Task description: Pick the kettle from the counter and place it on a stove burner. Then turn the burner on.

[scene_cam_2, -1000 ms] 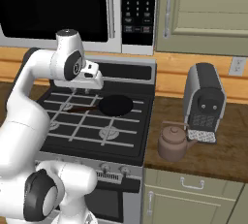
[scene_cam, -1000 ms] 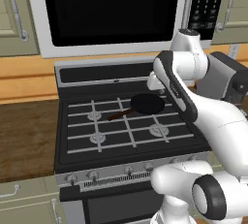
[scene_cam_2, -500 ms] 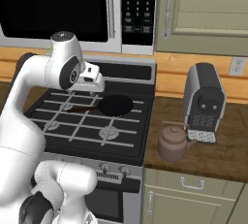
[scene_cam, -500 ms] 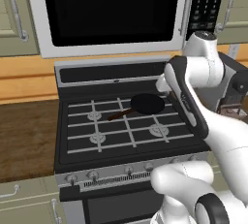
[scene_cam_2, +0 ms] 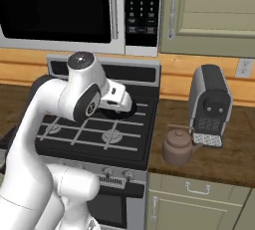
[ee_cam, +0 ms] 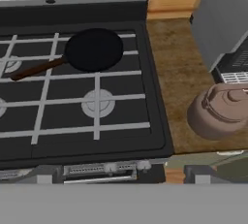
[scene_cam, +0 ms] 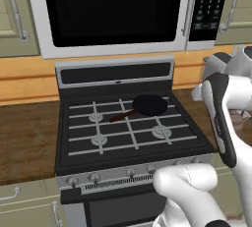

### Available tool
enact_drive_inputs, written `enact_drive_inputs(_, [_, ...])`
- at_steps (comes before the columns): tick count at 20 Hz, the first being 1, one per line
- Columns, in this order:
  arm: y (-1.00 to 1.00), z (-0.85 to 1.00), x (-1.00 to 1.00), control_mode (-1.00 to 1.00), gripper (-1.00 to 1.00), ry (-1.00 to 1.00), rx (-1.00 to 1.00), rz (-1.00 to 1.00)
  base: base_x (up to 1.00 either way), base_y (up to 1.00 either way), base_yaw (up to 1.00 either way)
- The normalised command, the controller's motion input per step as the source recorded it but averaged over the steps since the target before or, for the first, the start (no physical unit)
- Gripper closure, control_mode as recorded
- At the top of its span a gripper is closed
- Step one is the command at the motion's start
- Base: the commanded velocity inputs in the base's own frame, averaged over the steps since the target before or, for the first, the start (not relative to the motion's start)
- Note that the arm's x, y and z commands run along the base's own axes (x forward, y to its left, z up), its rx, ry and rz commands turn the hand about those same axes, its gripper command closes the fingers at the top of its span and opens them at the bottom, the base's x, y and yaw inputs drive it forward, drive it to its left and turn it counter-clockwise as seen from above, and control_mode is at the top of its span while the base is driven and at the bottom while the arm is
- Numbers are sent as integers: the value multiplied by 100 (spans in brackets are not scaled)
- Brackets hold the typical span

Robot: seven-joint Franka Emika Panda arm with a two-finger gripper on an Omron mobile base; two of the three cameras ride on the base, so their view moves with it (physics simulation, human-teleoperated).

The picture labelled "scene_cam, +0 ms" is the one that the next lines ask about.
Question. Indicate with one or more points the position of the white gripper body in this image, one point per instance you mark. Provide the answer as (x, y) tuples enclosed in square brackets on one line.
[(197, 93)]

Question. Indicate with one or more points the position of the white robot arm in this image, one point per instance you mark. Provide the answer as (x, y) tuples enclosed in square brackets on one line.
[(197, 185)]

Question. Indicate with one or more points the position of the silver stove knob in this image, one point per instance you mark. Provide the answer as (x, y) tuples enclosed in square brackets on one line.
[(131, 172), (94, 178), (72, 181), (178, 162), (151, 168), (197, 160)]

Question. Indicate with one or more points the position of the black and silver stove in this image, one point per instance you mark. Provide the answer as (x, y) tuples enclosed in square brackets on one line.
[(131, 139)]

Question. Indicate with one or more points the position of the black frying pan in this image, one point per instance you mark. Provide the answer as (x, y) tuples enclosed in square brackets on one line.
[(150, 104)]

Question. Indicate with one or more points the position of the olive base cupboard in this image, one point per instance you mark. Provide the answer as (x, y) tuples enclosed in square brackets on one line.
[(226, 191)]

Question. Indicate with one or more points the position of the silver microwave oven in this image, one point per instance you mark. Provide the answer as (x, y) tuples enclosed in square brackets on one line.
[(113, 14)]

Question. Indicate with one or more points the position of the microwave door with black window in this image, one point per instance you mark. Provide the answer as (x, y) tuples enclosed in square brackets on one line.
[(111, 8)]

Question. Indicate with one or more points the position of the black oven door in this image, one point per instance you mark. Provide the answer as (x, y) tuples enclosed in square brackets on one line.
[(124, 209)]

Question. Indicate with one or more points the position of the olive drawer front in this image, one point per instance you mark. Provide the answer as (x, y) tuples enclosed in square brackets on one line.
[(32, 190)]

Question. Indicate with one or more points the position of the olive base cupboard door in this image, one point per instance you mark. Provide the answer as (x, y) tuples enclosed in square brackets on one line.
[(29, 216)]

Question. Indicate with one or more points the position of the olive wall cupboard door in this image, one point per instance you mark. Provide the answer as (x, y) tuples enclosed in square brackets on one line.
[(16, 14), (241, 11)]

